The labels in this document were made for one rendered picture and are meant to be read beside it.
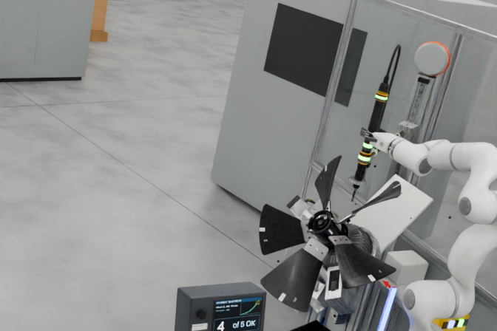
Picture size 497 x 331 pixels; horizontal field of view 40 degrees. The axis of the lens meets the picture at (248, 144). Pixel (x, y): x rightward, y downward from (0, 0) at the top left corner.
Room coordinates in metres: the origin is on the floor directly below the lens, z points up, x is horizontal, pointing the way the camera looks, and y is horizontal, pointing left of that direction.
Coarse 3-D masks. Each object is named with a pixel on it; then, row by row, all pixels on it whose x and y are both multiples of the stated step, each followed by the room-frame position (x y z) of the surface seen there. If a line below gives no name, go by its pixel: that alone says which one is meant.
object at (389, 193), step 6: (396, 180) 2.66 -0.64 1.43; (396, 186) 2.57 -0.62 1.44; (384, 192) 2.58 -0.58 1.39; (390, 192) 2.53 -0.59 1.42; (396, 192) 2.50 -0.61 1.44; (378, 198) 2.54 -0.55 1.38; (384, 198) 2.50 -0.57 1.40; (390, 198) 2.47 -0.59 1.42; (366, 204) 2.54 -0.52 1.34; (372, 204) 2.50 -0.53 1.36; (360, 210) 2.52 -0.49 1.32
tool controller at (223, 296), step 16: (192, 288) 1.81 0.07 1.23; (208, 288) 1.83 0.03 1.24; (224, 288) 1.84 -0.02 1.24; (240, 288) 1.86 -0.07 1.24; (256, 288) 1.87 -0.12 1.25; (176, 304) 1.80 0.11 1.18; (192, 304) 1.72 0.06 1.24; (208, 304) 1.75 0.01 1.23; (224, 304) 1.77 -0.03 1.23; (240, 304) 1.80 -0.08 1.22; (256, 304) 1.83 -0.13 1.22; (176, 320) 1.78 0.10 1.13; (192, 320) 1.71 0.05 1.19; (208, 320) 1.74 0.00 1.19; (240, 320) 1.79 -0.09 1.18; (256, 320) 1.82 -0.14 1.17
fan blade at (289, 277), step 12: (300, 252) 2.49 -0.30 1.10; (288, 264) 2.46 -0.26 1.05; (300, 264) 2.46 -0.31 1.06; (312, 264) 2.47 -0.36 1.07; (264, 276) 2.44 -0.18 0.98; (276, 276) 2.43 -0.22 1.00; (288, 276) 2.42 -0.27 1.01; (300, 276) 2.43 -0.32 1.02; (312, 276) 2.43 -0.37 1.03; (276, 288) 2.40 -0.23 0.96; (288, 288) 2.39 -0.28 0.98; (300, 288) 2.40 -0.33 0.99; (312, 288) 2.40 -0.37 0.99; (288, 300) 2.36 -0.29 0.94; (300, 300) 2.36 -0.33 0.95
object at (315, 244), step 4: (308, 240) 2.53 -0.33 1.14; (312, 240) 2.53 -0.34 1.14; (316, 240) 2.53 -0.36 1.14; (308, 244) 2.52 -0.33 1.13; (312, 244) 2.52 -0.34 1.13; (316, 244) 2.52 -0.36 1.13; (320, 244) 2.53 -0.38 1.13; (304, 248) 2.50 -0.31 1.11; (308, 248) 2.51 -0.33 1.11; (312, 248) 2.51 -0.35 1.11; (320, 248) 2.52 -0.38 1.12; (324, 248) 2.52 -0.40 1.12; (308, 252) 2.50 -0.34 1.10; (312, 252) 2.50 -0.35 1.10; (316, 252) 2.50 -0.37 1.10; (320, 252) 2.51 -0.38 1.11; (324, 252) 2.51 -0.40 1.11; (316, 256) 2.49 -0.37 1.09; (320, 256) 2.50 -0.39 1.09; (324, 256) 2.50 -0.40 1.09; (320, 260) 2.49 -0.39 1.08
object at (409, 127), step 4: (408, 120) 3.10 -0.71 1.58; (400, 124) 3.02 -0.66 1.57; (404, 124) 3.04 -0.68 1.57; (408, 124) 3.05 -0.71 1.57; (412, 124) 3.07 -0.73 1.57; (400, 128) 3.02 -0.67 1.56; (404, 128) 3.01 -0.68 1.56; (408, 128) 3.00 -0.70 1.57; (412, 128) 3.00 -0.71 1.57; (416, 128) 3.08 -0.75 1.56; (396, 132) 3.02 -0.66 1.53; (408, 132) 3.00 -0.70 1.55; (412, 132) 3.01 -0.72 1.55; (404, 136) 3.01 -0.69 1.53; (408, 136) 3.00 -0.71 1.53; (412, 136) 3.03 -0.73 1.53; (408, 140) 3.00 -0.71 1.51
